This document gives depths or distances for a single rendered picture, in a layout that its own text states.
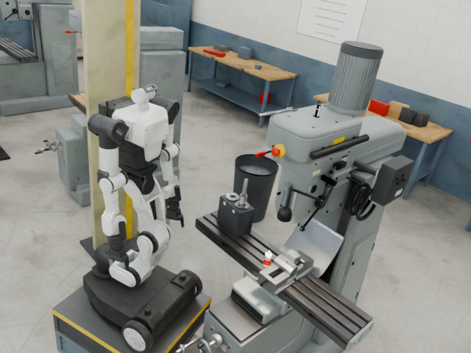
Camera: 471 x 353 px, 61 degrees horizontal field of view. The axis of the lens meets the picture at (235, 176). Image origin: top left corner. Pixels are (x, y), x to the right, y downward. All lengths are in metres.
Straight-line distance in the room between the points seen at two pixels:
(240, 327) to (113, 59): 2.05
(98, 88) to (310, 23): 4.70
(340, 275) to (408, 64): 4.18
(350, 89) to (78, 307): 2.12
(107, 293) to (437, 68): 5.03
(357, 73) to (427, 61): 4.24
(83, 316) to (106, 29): 1.93
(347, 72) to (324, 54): 5.00
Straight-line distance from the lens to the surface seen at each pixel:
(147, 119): 2.02
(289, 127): 1.77
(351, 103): 2.04
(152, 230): 2.30
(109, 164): 1.99
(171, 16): 9.01
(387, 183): 2.05
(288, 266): 2.25
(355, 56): 1.99
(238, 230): 2.51
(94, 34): 3.06
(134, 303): 2.64
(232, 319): 2.33
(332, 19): 6.93
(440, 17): 6.17
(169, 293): 2.66
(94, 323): 2.78
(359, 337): 2.21
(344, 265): 2.64
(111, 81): 3.19
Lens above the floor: 2.48
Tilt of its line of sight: 28 degrees down
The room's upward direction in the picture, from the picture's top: 8 degrees clockwise
